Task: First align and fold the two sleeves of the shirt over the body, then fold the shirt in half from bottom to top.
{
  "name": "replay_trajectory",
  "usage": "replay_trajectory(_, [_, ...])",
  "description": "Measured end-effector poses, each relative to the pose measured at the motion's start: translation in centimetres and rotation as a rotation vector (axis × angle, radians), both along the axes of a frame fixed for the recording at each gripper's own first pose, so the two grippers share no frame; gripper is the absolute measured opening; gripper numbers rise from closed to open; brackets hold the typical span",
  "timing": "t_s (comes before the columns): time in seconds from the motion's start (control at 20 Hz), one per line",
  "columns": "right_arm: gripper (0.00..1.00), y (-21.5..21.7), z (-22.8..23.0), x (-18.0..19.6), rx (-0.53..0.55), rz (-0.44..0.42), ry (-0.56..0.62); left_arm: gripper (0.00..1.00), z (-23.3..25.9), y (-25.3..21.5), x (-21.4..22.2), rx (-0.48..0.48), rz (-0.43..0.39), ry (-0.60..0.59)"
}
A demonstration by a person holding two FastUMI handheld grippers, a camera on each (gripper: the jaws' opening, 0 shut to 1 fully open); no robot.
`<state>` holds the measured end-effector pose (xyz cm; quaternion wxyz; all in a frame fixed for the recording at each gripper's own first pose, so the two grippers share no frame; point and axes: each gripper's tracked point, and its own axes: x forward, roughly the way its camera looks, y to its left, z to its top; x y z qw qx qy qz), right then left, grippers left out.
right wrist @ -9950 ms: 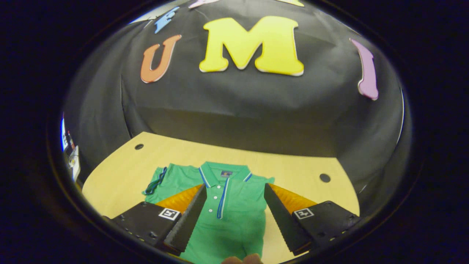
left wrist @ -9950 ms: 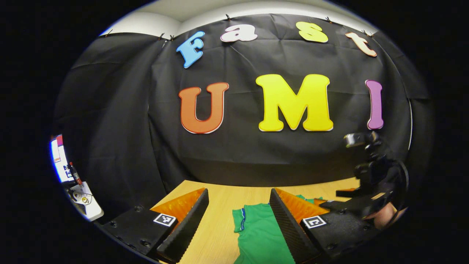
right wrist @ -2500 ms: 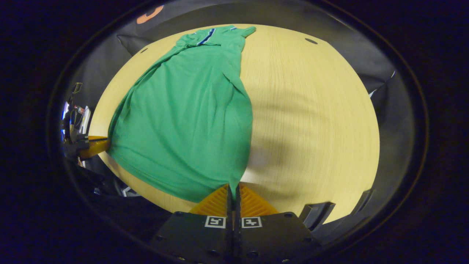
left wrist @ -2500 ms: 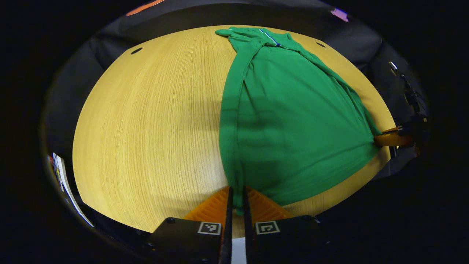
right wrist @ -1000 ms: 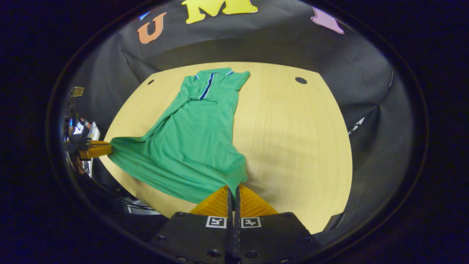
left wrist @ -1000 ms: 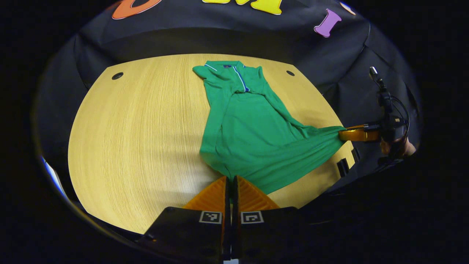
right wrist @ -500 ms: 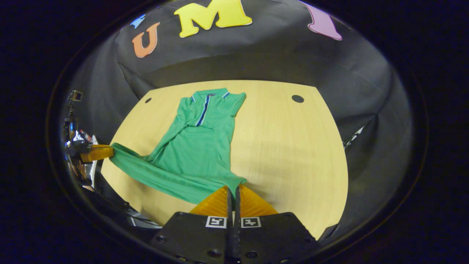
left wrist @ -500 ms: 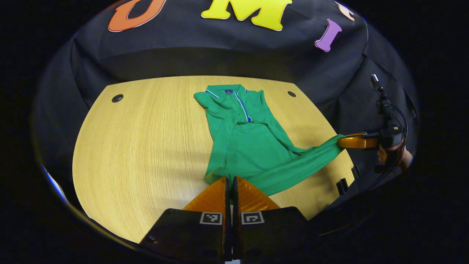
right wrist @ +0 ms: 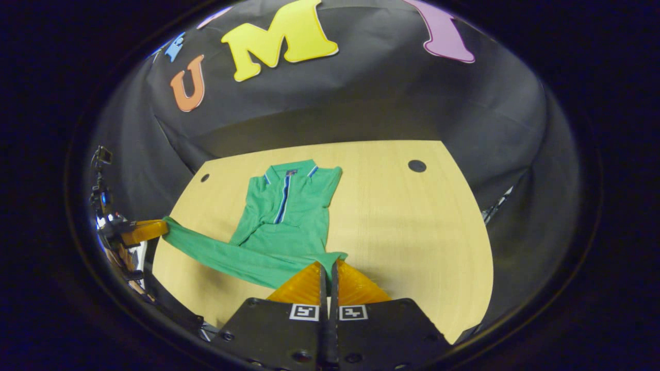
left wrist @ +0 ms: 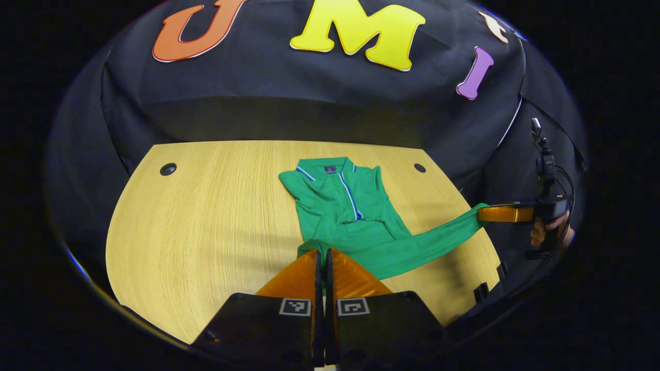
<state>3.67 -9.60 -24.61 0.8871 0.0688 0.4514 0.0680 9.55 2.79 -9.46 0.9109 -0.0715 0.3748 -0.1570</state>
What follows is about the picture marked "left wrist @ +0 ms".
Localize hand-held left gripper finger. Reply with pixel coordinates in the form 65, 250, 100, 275
325, 247, 444, 367
191, 248, 325, 367

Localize green T-shirt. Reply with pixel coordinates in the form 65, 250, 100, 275
278, 156, 489, 281

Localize black backdrop cloth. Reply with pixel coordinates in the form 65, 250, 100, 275
44, 0, 588, 310

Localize black cable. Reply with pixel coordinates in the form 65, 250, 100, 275
554, 165, 577, 227

